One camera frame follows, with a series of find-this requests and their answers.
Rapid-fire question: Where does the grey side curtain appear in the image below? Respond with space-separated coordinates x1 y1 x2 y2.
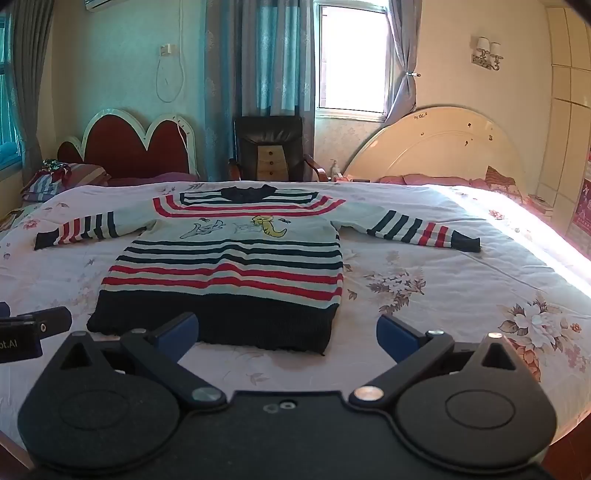
11 0 58 162

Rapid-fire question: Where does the pink pillow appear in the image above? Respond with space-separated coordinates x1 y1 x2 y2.
376 174 490 190

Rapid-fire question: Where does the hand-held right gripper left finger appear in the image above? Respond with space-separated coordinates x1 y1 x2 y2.
48 312 228 409

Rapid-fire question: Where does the grey tied curtain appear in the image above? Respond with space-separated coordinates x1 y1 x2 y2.
384 0 423 125

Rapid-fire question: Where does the cream wardrobe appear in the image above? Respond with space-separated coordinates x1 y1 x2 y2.
536 4 591 222

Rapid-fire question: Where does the striped pillow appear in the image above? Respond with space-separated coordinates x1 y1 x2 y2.
21 161 112 203

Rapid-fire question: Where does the floral bed sheet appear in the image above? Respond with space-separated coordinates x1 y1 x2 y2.
0 178 591 462

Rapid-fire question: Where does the red heart-shaped headboard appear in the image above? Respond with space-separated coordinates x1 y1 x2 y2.
56 108 200 183

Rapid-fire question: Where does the red patterned cloth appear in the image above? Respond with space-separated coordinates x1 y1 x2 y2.
567 159 591 259

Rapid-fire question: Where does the cream round headboard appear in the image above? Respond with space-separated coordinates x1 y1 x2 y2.
344 105 527 197

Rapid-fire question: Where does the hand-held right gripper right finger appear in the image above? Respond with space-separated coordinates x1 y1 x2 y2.
348 314 532 409

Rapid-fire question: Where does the white wall cable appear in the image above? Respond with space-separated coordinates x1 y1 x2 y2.
155 46 186 104

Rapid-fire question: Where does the brown patterned pillow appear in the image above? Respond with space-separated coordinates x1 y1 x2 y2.
485 165 528 205

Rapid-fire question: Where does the striped knit sweater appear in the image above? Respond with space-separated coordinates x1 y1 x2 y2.
34 184 482 356

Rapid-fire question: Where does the blue sheer curtain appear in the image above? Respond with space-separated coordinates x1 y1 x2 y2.
205 0 317 181

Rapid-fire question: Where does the side window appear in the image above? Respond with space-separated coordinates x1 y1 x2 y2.
0 14 24 171

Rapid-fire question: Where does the wall lamp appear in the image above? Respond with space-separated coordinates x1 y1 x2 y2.
471 36 505 71

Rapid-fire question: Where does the dark red pillow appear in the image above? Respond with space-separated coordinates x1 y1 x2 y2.
108 172 199 186

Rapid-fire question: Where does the black leather armchair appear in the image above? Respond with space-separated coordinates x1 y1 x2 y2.
228 115 328 182

